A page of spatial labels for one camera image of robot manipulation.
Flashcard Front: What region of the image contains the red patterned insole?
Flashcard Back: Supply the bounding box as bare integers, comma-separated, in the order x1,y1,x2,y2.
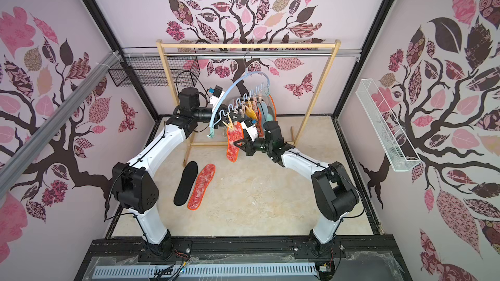
187,164,216,211
227,122,243,163

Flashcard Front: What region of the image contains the light blue clip hanger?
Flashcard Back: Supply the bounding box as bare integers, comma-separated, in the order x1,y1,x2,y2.
207,71,271,139

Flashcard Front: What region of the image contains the black insole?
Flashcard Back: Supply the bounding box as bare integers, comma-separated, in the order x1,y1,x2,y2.
173,161,199,206

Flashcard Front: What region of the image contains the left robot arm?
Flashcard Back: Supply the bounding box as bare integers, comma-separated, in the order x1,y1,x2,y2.
110,86,223,258

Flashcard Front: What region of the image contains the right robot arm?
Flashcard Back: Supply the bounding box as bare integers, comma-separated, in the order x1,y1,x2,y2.
230,121,360,255

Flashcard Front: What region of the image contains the orange edged insole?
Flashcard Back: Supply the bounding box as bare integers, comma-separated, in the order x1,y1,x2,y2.
268,94,277,120

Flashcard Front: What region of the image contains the yellow insole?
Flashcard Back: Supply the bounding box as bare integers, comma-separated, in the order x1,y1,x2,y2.
246,102,258,120

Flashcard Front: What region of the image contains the light blue insole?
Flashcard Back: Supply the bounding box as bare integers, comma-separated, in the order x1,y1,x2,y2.
259,101,273,124

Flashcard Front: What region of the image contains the wooden clothes rack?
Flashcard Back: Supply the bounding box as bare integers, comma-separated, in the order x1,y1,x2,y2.
156,39,341,145

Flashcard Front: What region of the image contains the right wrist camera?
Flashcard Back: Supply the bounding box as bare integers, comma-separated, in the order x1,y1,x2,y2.
241,118,259,141

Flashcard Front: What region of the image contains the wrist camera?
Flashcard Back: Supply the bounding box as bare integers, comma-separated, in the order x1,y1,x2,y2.
208,85,225,107
241,118,259,141

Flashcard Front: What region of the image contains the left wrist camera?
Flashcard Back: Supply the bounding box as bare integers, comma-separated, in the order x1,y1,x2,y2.
208,85,225,107

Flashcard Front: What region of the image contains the black wire basket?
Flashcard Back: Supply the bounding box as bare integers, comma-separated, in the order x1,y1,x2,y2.
108,54,201,87

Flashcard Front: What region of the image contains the grey aluminium rail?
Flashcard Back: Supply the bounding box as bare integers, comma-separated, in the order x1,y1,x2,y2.
1,51,120,196

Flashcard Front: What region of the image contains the white slotted cable duct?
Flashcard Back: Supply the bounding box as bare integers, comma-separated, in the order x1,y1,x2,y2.
90,262,317,280

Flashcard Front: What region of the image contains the white wire shelf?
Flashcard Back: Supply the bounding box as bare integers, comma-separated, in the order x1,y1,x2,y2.
355,79,423,173

